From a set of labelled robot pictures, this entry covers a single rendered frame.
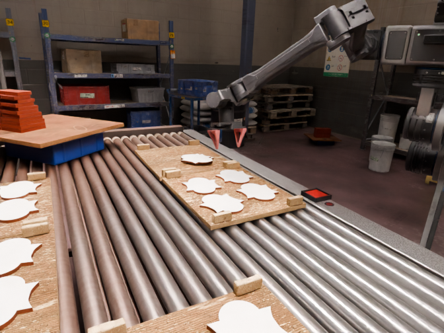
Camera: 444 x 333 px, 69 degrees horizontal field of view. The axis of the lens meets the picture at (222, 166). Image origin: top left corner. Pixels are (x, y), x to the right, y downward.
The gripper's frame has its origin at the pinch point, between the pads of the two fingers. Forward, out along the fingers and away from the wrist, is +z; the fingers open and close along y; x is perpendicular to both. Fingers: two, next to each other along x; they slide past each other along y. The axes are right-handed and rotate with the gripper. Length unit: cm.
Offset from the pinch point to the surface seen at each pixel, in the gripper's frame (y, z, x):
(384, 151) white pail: 327, 41, 159
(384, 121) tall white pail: 416, 4, 221
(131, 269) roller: -48, 22, -38
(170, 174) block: -21.7, 9.4, 6.6
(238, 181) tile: -0.7, 12.8, -8.1
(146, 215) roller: -37.9, 17.3, -14.8
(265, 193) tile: 1.3, 15.5, -21.6
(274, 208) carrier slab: -1.7, 18.1, -30.3
